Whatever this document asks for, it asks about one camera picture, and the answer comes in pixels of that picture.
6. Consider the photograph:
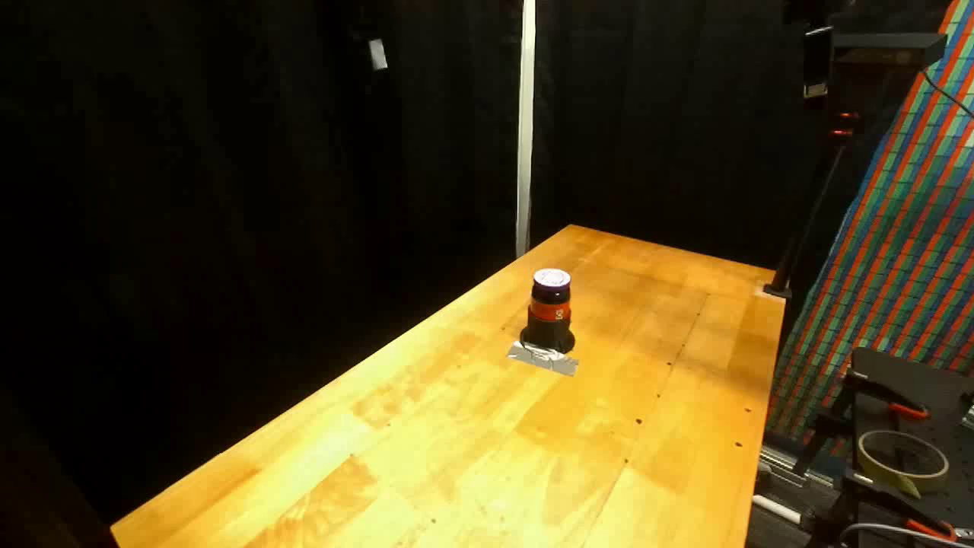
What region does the orange rubber band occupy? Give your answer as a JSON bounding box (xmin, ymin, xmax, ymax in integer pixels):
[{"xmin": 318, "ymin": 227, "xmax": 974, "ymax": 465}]
[{"xmin": 529, "ymin": 303, "xmax": 572, "ymax": 323}]

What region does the dark jar with white lid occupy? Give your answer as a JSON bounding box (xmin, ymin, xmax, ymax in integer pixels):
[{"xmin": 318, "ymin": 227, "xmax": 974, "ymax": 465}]
[{"xmin": 522, "ymin": 269, "xmax": 577, "ymax": 355}]

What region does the white vertical pole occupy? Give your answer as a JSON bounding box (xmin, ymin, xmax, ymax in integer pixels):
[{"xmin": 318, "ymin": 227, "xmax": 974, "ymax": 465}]
[{"xmin": 515, "ymin": 0, "xmax": 537, "ymax": 256}]

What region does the colourful striped panel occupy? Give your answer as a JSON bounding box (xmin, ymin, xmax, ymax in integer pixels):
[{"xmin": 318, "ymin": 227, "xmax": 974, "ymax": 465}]
[{"xmin": 767, "ymin": 0, "xmax": 974, "ymax": 439}]

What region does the black clamp stand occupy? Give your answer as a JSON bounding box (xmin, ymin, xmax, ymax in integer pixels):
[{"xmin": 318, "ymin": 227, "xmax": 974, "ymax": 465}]
[{"xmin": 795, "ymin": 348, "xmax": 974, "ymax": 548}]

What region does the roll of beige tape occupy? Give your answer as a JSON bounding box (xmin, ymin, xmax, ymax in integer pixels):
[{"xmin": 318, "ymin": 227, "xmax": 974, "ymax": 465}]
[{"xmin": 855, "ymin": 429, "xmax": 950, "ymax": 481}]

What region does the small grey wall tag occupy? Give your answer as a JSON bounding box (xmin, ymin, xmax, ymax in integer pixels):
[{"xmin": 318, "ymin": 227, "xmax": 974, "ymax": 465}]
[{"xmin": 368, "ymin": 40, "xmax": 391, "ymax": 72}]

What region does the black camera on tripod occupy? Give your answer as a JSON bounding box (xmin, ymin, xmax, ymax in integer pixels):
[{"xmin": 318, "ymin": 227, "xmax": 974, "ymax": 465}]
[{"xmin": 767, "ymin": 21, "xmax": 946, "ymax": 298}]

